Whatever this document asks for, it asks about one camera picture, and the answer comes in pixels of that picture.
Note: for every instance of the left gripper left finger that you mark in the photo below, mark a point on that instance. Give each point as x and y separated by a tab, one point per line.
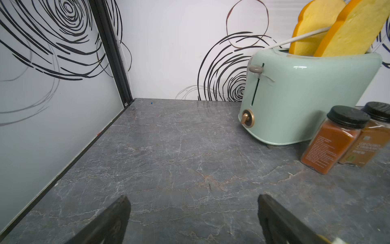
109	227

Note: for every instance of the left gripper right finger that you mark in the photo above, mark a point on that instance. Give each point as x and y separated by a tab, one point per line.
280	226

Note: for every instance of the red spice jar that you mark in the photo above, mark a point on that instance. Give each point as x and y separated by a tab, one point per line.
334	137

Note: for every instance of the brown spice jar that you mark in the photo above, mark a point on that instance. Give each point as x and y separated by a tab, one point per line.
374	137

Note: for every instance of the mint green toaster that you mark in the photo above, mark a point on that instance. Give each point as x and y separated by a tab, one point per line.
287	97

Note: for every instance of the back toast slice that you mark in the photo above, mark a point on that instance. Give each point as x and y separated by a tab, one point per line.
315	15

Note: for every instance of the toast slice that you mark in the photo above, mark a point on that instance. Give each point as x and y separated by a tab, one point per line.
315	15
355	29

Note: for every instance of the front toast slice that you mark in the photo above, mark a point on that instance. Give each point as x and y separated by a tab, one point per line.
355	29

